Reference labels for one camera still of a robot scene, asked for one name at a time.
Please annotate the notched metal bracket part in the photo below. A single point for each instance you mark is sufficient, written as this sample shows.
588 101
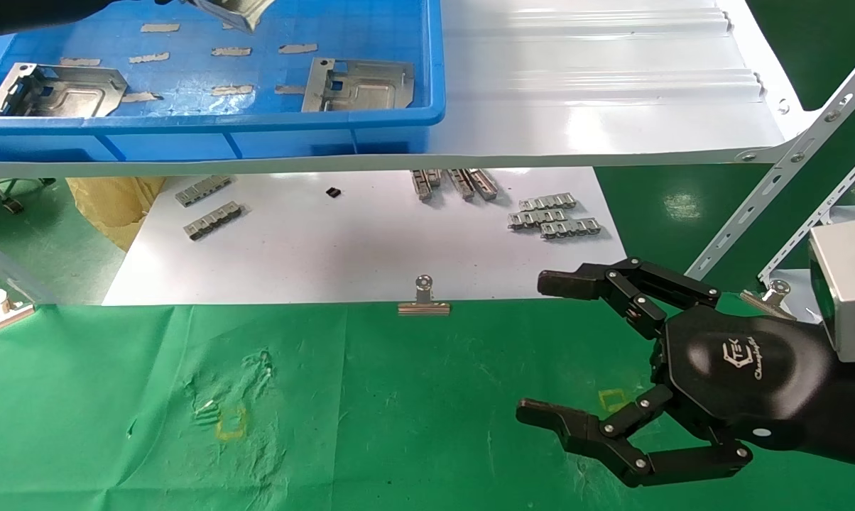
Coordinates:
204 190
548 202
569 228
534 219
214 220

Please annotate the stamped sheet metal plate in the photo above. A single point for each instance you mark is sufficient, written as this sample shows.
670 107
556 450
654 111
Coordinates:
371 89
236 13
65 96

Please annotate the silver binder clip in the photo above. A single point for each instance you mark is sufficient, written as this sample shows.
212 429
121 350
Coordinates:
772 294
1 319
424 307

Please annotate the beige plastic bag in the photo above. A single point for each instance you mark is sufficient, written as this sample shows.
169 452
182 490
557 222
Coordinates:
111 206

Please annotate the white lower shelf board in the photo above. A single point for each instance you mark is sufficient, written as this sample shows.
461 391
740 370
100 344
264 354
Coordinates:
328 248

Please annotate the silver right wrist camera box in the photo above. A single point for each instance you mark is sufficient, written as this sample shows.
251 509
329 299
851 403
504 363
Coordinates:
853 284

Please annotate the white shelf board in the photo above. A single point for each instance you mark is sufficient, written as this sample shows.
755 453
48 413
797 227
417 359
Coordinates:
576 85
328 248

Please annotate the white perforated rack upright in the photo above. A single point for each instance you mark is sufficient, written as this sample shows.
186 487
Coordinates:
754 201
12 275

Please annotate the green table mat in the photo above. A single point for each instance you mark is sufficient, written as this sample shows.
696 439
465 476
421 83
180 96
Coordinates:
399 426

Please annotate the white upper shelf board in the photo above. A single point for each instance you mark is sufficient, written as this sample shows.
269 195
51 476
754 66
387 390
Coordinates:
576 85

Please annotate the blue plastic bin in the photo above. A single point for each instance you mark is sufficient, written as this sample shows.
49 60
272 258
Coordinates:
257 138

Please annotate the metal rail part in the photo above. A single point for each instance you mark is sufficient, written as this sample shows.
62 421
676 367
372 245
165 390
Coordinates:
484 184
461 184
435 177
421 186

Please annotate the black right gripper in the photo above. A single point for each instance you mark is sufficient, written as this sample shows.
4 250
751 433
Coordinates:
747 376

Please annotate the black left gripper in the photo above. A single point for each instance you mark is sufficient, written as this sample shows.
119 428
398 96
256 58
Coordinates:
15 13

